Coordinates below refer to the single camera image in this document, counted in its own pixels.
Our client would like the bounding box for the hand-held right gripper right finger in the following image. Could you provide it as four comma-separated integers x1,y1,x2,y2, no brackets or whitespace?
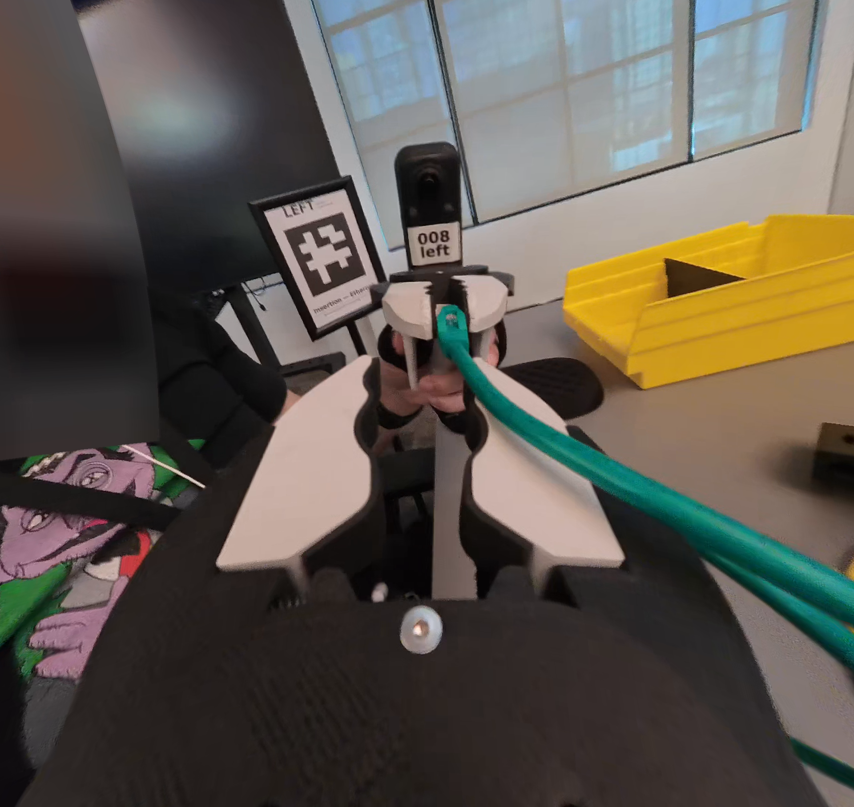
462,368,627,569

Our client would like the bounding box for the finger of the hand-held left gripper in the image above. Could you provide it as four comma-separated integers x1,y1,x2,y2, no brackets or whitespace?
382,283,436,392
459,275,511,362

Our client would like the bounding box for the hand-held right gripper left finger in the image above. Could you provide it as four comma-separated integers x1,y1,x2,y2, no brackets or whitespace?
214,354,383,572

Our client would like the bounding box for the green ethernet cable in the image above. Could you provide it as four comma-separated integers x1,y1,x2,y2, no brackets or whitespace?
435,303,854,791

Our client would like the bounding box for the black network switch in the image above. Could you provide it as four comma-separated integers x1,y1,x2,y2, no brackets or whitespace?
813,422,854,482

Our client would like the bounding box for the person's left hand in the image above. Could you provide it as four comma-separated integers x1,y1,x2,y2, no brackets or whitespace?
374,337,503,454

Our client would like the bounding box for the framed marker sign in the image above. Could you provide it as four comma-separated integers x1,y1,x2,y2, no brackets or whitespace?
248,176,389,359

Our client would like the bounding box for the black mesh wrist rest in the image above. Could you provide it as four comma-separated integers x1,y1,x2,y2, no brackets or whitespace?
499,357,605,421

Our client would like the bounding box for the large grid window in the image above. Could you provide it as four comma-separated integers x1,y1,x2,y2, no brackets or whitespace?
297,0,831,251

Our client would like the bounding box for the black monitor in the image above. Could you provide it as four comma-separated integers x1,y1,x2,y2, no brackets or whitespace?
73,0,349,376

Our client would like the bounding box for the person's printed shirt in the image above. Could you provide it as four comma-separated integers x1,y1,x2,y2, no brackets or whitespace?
0,443,208,681

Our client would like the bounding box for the yellow plastic bin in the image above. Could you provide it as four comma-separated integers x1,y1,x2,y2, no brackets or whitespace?
562,213,854,391

